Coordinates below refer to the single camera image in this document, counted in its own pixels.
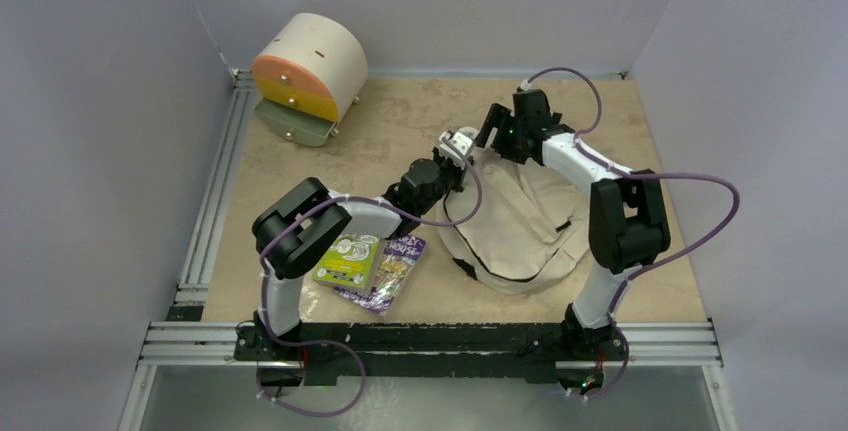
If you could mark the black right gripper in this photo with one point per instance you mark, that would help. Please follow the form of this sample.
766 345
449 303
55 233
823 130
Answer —
498 117

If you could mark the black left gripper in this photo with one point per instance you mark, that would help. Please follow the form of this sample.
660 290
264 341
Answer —
458 172

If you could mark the beige canvas backpack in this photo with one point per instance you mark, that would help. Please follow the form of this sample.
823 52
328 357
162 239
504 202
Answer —
520 229

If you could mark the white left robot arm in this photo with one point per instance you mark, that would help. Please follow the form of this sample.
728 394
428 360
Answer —
293 234

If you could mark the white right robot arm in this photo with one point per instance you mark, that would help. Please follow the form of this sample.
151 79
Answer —
627 219

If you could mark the purple paperback book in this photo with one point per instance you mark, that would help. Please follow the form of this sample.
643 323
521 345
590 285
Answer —
399 258

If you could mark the green paperback book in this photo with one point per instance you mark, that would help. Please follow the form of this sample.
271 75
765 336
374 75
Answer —
351 263

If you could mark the round drawer cabinet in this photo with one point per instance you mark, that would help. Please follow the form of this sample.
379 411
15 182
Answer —
308 76

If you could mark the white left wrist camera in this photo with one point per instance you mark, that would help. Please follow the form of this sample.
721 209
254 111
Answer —
455 147

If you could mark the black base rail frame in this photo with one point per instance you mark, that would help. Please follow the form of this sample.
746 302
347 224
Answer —
534 352

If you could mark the aluminium side rail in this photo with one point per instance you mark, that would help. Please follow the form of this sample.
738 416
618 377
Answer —
199 262

